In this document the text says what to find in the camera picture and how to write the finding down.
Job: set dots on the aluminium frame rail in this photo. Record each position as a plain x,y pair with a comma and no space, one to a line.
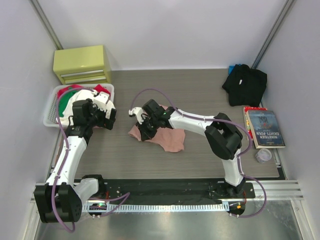
272,190

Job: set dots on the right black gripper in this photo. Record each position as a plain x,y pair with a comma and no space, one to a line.
146,134

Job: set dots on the blue garment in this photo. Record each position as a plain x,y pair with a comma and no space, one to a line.
230,69

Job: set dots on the black t-shirt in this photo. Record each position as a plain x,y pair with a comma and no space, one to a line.
245,86

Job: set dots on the red green garment in basket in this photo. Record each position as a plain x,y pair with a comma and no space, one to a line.
64,100

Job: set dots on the white t-shirt in basket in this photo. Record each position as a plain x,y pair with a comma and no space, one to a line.
80,95

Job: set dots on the white plastic basket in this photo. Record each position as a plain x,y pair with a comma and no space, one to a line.
49,119

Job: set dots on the clear plastic cup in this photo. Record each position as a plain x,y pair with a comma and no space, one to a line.
263,155

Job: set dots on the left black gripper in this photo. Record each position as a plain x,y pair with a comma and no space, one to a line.
106,122

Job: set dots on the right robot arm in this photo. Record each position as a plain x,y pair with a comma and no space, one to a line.
224,138

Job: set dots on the left aluminium corner post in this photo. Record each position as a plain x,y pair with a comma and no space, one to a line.
46,24

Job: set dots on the pink printed t-shirt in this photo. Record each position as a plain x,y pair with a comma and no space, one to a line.
171,140

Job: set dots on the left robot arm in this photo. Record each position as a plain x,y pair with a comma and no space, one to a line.
59,200

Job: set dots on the yellow-green drawer box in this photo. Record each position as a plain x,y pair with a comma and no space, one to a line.
82,65

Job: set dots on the slotted cable duct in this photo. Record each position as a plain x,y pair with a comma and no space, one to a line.
129,208

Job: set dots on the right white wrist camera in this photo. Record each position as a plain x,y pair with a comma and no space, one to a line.
137,112

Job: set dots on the aluminium corner post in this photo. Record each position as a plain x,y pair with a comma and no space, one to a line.
280,19
46,24

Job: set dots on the right aluminium corner post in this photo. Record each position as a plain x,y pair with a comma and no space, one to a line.
280,19

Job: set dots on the dark blue book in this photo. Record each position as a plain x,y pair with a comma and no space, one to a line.
265,130

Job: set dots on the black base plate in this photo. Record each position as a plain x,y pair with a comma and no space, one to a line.
168,192

